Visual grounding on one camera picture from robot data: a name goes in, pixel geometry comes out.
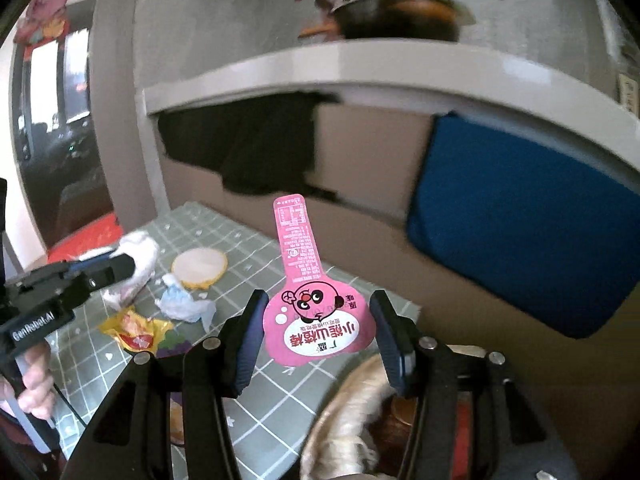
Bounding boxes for red floor mat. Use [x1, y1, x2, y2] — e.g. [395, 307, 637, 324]
[47, 212, 123, 263]

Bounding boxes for yellow foil wrapper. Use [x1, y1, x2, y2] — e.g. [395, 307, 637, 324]
[99, 308, 175, 352]

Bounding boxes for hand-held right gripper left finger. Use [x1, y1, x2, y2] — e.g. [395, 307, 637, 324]
[75, 289, 271, 480]

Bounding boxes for red cartoon door decoration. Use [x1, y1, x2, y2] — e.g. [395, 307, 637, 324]
[12, 0, 93, 48]

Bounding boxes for black wok with wooden handle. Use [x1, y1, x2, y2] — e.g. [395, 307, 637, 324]
[299, 0, 476, 43]

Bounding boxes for purple printed wrapper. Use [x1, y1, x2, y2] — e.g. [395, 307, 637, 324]
[159, 334, 192, 358]

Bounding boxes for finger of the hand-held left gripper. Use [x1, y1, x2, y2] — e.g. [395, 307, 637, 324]
[89, 254, 137, 292]
[64, 253, 115, 273]

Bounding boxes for pink lollipop-shaped wrapper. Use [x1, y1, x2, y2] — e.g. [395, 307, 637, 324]
[263, 192, 377, 367]

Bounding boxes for brown cardboard panel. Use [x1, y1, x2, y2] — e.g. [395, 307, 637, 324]
[160, 102, 640, 480]

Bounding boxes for blue towel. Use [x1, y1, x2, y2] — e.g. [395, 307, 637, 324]
[406, 111, 640, 339]

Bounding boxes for bin with yellowish bag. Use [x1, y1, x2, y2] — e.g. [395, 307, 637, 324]
[300, 342, 501, 480]

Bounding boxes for white kitchen counter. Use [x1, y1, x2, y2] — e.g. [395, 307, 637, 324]
[144, 39, 640, 181]

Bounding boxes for person's left hand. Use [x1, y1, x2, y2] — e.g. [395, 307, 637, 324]
[16, 344, 57, 419]

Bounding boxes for white tissue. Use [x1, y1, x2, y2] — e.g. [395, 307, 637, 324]
[102, 231, 162, 307]

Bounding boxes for black cloth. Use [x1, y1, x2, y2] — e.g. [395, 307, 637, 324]
[157, 91, 341, 195]

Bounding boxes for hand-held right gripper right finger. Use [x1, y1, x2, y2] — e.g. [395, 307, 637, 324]
[369, 290, 583, 480]

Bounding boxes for green checked tablecloth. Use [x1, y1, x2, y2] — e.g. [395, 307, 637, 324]
[45, 201, 420, 480]

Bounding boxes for black cable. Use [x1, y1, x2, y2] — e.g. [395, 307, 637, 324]
[49, 382, 87, 428]

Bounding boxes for round yellow-rimmed lid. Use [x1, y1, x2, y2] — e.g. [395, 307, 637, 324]
[171, 247, 229, 289]

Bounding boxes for blue-white crumpled tissue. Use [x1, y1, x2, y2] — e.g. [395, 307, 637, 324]
[155, 274, 217, 332]

